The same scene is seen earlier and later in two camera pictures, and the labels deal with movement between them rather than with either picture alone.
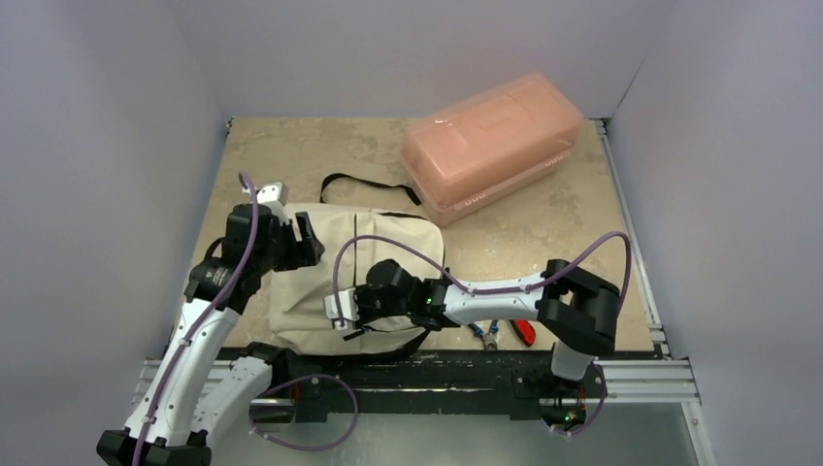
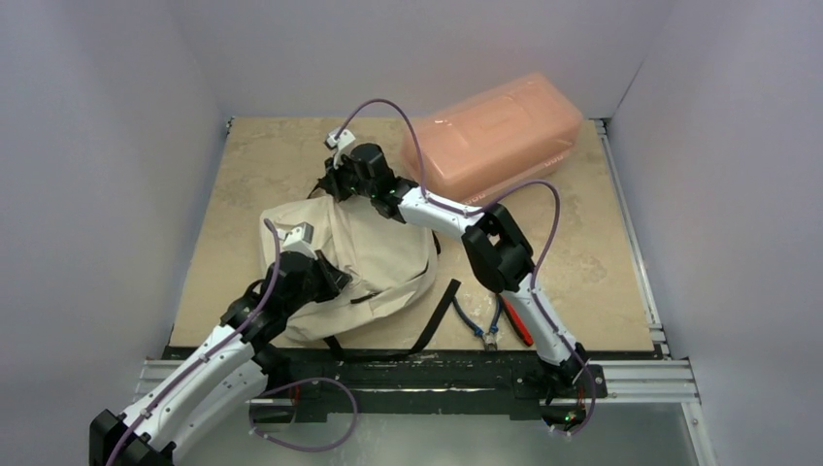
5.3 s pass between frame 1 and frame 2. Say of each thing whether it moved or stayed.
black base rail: stayed
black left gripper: moved
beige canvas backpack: moved
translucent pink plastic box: stayed
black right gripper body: moved
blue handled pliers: stayed
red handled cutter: stayed
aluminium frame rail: stayed
